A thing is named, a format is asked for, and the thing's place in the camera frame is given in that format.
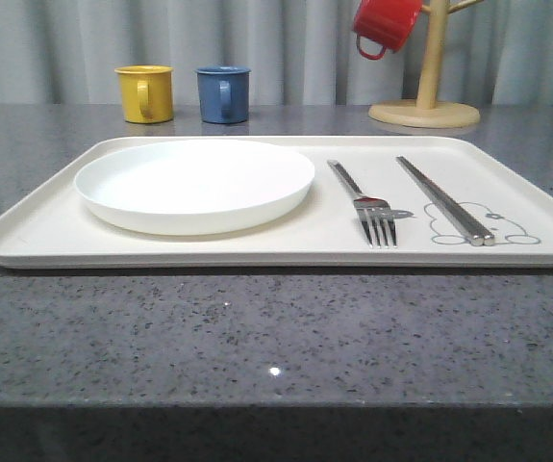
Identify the wooden mug tree stand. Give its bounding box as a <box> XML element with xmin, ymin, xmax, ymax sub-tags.
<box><xmin>368</xmin><ymin>0</ymin><xmax>480</xmax><ymax>129</ymax></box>

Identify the blue enamel mug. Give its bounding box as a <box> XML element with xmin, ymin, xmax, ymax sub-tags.
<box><xmin>195</xmin><ymin>65</ymin><xmax>251</xmax><ymax>124</ymax></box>

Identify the white round plate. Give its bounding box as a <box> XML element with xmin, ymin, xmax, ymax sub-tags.
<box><xmin>74</xmin><ymin>139</ymin><xmax>315</xmax><ymax>236</ymax></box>

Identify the grey pleated curtain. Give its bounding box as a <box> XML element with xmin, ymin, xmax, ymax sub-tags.
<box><xmin>0</xmin><ymin>1</ymin><xmax>553</xmax><ymax>105</ymax></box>

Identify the silver metal fork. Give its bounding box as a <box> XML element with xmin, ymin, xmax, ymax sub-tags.
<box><xmin>327</xmin><ymin>160</ymin><xmax>397</xmax><ymax>248</ymax></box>

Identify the yellow enamel mug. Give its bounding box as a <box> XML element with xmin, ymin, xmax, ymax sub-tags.
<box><xmin>114</xmin><ymin>64</ymin><xmax>174</xmax><ymax>124</ymax></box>

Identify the silver metal chopstick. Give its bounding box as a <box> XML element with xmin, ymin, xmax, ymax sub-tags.
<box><xmin>394</xmin><ymin>155</ymin><xmax>486</xmax><ymax>248</ymax></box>
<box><xmin>398</xmin><ymin>155</ymin><xmax>496</xmax><ymax>247</ymax></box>

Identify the red enamel mug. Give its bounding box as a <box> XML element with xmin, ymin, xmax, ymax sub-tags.
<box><xmin>352</xmin><ymin>0</ymin><xmax>423</xmax><ymax>61</ymax></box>

